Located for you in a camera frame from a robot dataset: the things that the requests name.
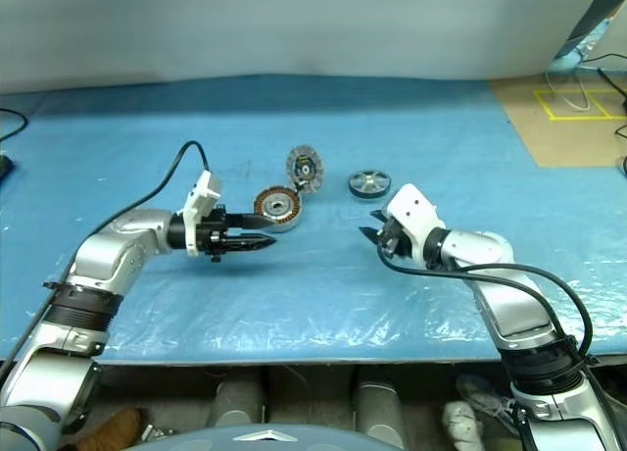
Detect round motor rotor disc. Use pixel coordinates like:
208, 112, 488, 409
284, 144, 327, 193

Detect small silver metal part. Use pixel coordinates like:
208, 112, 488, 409
346, 169, 392, 202

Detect brown fuzzy object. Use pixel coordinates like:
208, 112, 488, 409
75, 406, 148, 451

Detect black power cable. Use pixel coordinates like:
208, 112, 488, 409
582, 52, 627, 104

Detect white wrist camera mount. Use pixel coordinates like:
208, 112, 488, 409
183, 171, 224, 259
381, 183, 447, 269

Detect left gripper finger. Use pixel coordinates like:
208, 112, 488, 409
225, 213, 270, 229
225, 232, 279, 253

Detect white laced sneaker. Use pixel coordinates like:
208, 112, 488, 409
458, 372, 515, 423

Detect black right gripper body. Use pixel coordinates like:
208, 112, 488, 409
375, 217, 415, 263

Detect grey robot torso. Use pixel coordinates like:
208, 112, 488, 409
124, 424, 432, 451

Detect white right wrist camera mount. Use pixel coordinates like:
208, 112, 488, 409
381, 183, 447, 269

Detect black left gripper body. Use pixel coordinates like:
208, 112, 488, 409
197, 203, 232, 266

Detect grey robot leg cylinder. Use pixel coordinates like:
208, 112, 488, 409
355, 379, 408, 442
210, 376, 265, 430

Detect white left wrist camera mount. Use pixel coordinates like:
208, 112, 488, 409
183, 171, 224, 259

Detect black curled cable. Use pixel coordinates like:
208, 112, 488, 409
613, 121, 627, 174

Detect grey leaning panel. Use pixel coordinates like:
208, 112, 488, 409
553, 0, 627, 60

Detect white cable loop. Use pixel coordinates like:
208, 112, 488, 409
544, 68, 592, 112

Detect motor stator housing copper windings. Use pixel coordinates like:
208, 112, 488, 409
253, 185, 308, 234

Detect brown cardboard sheet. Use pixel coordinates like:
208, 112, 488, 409
489, 75, 627, 169

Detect thin black cable loop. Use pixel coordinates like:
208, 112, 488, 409
0, 108, 28, 141

